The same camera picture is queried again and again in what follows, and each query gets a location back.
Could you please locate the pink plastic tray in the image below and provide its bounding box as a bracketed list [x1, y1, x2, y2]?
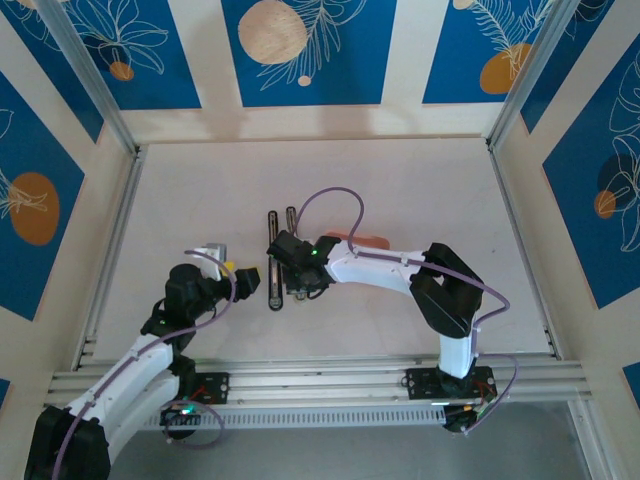
[322, 228, 391, 250]

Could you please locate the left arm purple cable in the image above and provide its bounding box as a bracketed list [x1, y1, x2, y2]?
[49, 248, 237, 480]

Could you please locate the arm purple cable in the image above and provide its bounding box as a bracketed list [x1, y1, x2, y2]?
[294, 187, 521, 435]
[49, 248, 237, 480]

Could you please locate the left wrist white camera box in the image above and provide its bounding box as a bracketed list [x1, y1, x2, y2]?
[186, 242, 236, 282]

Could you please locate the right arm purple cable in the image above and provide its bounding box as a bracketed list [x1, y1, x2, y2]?
[294, 187, 521, 435]

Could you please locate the aluminium table side rail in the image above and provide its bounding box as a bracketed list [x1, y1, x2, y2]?
[74, 147, 147, 369]
[487, 144, 561, 359]

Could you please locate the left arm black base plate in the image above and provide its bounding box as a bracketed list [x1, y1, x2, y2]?
[179, 372, 231, 406]

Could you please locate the aluminium mounting rail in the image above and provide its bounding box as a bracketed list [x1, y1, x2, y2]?
[42, 353, 594, 410]

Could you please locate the grey slotted cable duct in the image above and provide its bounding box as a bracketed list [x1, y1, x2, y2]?
[139, 407, 447, 432]

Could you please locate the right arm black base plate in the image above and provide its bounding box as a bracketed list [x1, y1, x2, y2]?
[405, 367, 497, 401]

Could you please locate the aluminium frame post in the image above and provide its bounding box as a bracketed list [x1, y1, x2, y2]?
[487, 0, 586, 151]
[37, 0, 142, 157]

